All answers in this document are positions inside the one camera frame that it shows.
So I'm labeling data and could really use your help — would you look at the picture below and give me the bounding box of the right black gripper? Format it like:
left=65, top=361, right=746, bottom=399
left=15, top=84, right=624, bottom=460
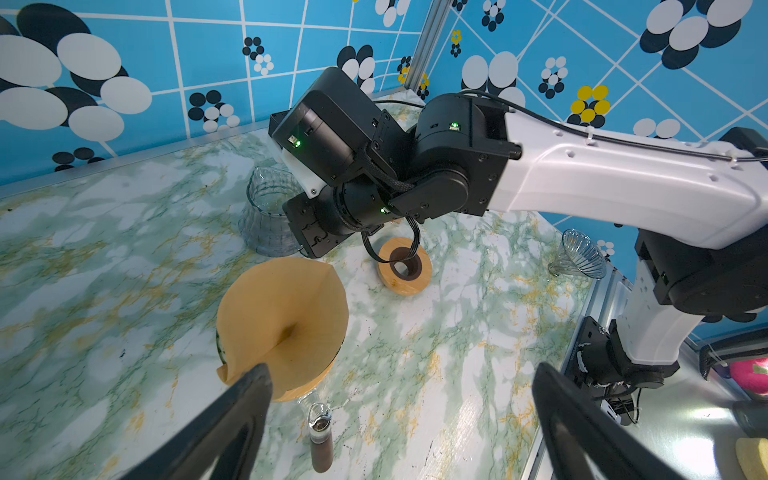
left=268, top=67, right=420, bottom=259

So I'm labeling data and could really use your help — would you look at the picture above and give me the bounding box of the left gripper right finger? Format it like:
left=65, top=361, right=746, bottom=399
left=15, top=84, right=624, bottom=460
left=532, top=362, right=681, bottom=480

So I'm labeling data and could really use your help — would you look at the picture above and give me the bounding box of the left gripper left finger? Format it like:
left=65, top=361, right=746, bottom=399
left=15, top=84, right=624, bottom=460
left=124, top=363, right=273, bottom=479

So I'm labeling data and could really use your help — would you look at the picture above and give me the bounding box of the glass server with wooden handle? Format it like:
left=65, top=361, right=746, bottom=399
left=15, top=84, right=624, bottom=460
left=307, top=402, right=333, bottom=473

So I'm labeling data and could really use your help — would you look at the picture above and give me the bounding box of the green glass dripper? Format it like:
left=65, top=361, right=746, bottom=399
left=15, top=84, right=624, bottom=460
left=215, top=332, right=227, bottom=365

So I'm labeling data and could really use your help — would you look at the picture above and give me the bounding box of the clear glass dripper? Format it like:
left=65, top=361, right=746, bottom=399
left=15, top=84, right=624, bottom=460
left=547, top=229, right=607, bottom=280

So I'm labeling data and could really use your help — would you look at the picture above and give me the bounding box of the wooden ring dripper holder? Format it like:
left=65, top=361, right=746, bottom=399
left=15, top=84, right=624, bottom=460
left=272, top=361, right=335, bottom=403

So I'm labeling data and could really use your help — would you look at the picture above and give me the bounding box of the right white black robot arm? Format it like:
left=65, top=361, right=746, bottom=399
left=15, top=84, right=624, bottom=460
left=268, top=67, right=767, bottom=388

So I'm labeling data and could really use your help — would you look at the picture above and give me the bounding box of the yellow sponge outside cell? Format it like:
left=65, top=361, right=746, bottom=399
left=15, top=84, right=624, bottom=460
left=735, top=438, right=768, bottom=480

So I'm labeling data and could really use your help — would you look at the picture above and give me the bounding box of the pink object outside cell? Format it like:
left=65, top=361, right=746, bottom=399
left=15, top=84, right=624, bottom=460
left=729, top=358, right=768, bottom=396

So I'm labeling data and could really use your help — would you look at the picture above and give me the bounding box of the aluminium front rail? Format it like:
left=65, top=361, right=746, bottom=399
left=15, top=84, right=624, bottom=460
left=521, top=263, right=631, bottom=480

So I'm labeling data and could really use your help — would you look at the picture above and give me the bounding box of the right aluminium corner post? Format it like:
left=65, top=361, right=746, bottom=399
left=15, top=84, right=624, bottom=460
left=404, top=0, right=451, bottom=91

